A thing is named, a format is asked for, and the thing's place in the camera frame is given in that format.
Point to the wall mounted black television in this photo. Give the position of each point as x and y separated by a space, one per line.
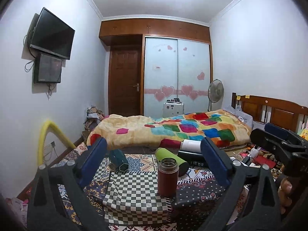
52 35

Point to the green thermos bottle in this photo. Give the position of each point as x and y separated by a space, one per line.
169 162

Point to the checkered black white cloth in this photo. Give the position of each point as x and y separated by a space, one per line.
131 198

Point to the white thermos bottle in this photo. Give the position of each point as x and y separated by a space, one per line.
191 146

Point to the person hand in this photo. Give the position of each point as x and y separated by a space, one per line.
284 192

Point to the small black wall monitor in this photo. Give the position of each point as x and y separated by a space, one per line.
47 69

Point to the brown wooden door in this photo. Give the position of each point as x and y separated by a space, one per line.
124 97

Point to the black thermos bottle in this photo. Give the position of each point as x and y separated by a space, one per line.
193 159

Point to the wooden overhead cabinet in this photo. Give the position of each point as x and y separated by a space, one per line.
121 28

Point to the white small cabinet box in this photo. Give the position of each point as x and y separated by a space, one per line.
172 108

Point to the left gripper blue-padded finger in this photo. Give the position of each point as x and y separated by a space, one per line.
277 131

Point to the standing electric fan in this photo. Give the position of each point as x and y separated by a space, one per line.
215 92

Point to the wooden bed headboard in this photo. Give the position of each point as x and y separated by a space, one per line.
282 113

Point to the grey pillow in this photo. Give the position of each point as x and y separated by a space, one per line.
240 115

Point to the dark teal hexagonal cup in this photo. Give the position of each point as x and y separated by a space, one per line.
118 160

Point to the colourful patchwork blanket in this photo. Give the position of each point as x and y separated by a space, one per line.
222 127

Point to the red thermos cup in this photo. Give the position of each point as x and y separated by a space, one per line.
167 183

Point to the pile of clothes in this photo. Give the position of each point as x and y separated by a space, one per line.
93 117

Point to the yellow foam tube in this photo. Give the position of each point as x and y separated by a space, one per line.
52 142

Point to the frosted sliding wardrobe with hearts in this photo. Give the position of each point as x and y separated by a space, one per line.
176 70

